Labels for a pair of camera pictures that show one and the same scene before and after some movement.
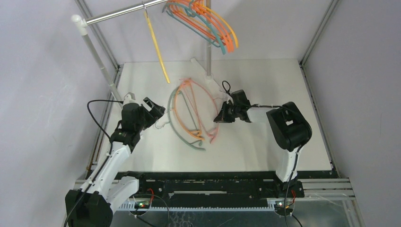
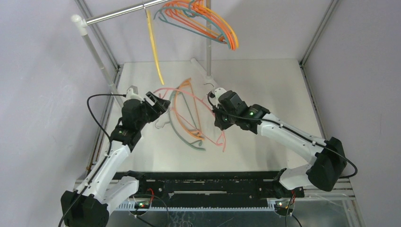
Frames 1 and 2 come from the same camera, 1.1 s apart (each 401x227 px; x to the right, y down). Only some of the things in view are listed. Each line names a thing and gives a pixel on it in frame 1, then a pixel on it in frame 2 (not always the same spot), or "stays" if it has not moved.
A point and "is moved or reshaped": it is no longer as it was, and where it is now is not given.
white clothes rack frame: [81, 24] stays
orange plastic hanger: [211, 16] -> [193, 5]
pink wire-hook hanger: [190, 82] -> [219, 144]
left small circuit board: [142, 205] stays
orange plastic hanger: [189, 5] is moved or reshaped
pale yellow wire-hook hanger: [146, 14] is moved or reshaped
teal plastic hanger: [190, 11] is moved or reshaped
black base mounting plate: [237, 186] stays
